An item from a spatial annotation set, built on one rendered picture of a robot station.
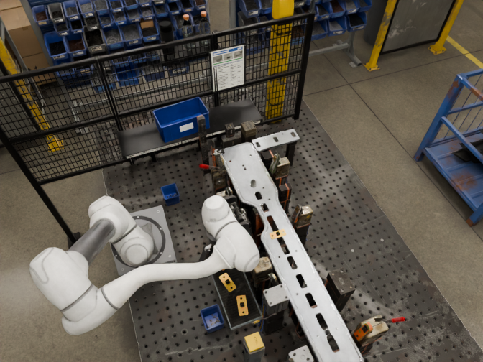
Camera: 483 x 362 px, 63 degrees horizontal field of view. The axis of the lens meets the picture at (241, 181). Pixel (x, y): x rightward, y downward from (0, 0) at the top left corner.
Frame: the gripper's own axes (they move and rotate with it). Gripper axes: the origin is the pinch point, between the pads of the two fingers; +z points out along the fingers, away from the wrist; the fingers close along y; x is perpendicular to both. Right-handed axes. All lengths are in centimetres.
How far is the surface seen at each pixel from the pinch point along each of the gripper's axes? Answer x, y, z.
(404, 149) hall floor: 22, 239, 121
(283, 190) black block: 17, 59, 23
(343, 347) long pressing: -60, 19, 22
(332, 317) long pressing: -48, 25, 22
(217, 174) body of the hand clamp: 47, 36, 16
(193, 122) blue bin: 83, 47, 10
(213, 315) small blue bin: -3, -10, 51
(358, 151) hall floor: 49, 203, 121
